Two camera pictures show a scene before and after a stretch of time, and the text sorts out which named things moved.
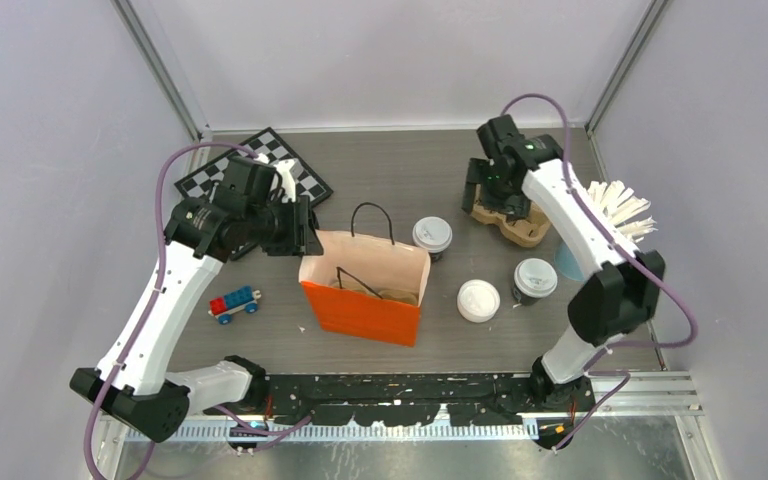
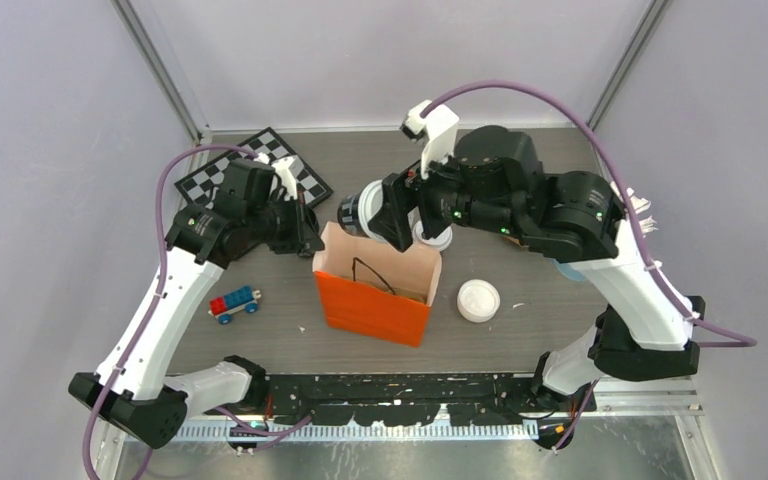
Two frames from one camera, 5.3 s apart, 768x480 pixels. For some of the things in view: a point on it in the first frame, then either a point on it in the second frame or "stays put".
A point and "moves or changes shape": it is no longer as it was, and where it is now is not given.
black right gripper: (517, 206) → (391, 221)
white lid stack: (478, 301) stays put
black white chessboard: (308, 186) stays put
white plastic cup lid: (432, 233) stays put
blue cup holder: (567, 262) stays put
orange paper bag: (365, 284) moves or changes shape
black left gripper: (302, 238) stays put
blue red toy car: (240, 300) stays put
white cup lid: (535, 277) → (370, 205)
